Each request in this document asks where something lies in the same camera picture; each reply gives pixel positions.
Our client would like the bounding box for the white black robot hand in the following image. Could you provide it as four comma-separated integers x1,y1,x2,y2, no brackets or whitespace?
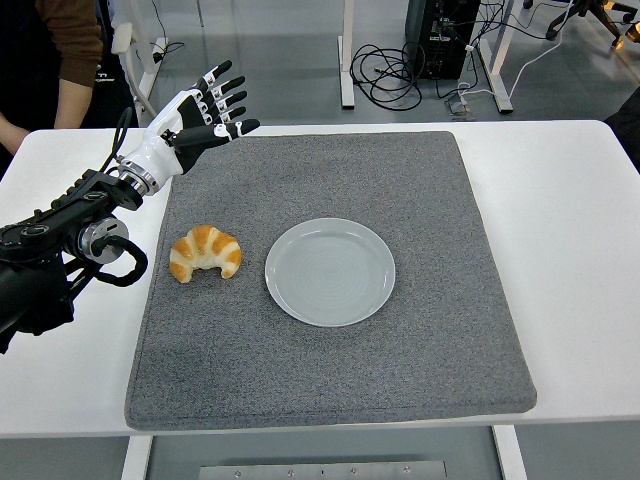
119,59,262,190

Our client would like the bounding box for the golden croissant bread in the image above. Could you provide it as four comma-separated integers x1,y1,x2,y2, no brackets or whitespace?
169,224,244,285

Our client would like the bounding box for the round grey plate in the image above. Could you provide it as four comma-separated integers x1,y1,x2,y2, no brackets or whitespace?
264,217,397,329

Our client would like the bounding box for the grey metal plate with screws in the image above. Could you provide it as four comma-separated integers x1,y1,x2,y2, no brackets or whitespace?
198,459,449,480

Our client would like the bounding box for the white desk leg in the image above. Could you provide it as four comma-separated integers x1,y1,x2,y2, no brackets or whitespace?
337,0,357,110
127,0,170,115
477,0,516,115

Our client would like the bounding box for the white chair armrest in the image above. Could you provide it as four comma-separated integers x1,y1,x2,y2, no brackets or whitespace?
110,22,157,124

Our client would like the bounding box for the person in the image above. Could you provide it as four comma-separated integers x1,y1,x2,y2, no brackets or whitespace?
0,0,139,157

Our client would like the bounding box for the grey fabric mat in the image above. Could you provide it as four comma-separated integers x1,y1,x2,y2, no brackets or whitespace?
123,130,539,431

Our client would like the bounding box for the grey floor socket box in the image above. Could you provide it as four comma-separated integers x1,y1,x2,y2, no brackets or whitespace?
444,97,476,121

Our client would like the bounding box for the black computer tower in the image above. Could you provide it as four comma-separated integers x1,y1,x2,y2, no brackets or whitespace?
404,0,481,81

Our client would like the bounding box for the white table leg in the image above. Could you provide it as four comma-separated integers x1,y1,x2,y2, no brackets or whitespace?
492,425,529,480
121,435,154,480

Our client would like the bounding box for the office chair base with casters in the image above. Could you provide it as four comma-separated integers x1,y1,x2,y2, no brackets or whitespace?
544,0,640,51

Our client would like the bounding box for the dark rounded object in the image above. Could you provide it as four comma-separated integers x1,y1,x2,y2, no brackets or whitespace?
603,92,640,174

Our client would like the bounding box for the thin black cable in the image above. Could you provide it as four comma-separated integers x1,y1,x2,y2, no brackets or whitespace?
149,0,186,65

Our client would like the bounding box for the coiled black cable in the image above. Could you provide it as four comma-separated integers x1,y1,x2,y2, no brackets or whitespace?
349,42,424,112

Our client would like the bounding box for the white cable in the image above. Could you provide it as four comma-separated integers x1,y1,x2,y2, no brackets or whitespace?
455,42,564,109

